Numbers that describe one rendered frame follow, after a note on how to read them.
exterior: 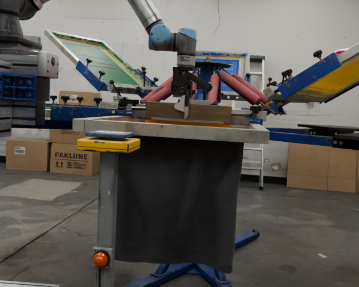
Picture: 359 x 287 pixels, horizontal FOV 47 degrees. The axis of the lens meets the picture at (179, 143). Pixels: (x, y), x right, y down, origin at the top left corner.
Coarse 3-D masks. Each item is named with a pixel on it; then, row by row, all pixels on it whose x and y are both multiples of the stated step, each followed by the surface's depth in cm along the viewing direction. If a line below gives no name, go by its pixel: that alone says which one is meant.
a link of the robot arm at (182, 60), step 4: (180, 56) 167; (184, 56) 167; (188, 56) 167; (192, 56) 167; (180, 60) 168; (184, 60) 167; (188, 60) 167; (192, 60) 168; (180, 64) 168; (184, 64) 167; (188, 64) 167; (192, 64) 168
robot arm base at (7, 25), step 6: (0, 12) 151; (6, 12) 152; (12, 12) 153; (0, 18) 151; (6, 18) 152; (12, 18) 153; (18, 18) 157; (0, 24) 150; (6, 24) 152; (12, 24) 153; (18, 24) 156; (0, 30) 150; (6, 30) 151; (12, 30) 153; (18, 30) 155
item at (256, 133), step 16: (80, 128) 125; (96, 128) 124; (112, 128) 124; (128, 128) 123; (144, 128) 122; (160, 128) 122; (176, 128) 121; (192, 128) 120; (208, 128) 120; (224, 128) 119; (256, 128) 129
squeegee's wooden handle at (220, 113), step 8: (152, 104) 172; (160, 104) 172; (168, 104) 171; (192, 104) 170; (200, 104) 170; (152, 112) 172; (160, 112) 172; (168, 112) 172; (176, 112) 171; (184, 112) 171; (192, 112) 170; (200, 112) 170; (208, 112) 169; (216, 112) 169; (224, 112) 169; (208, 120) 170; (216, 120) 169; (224, 120) 169
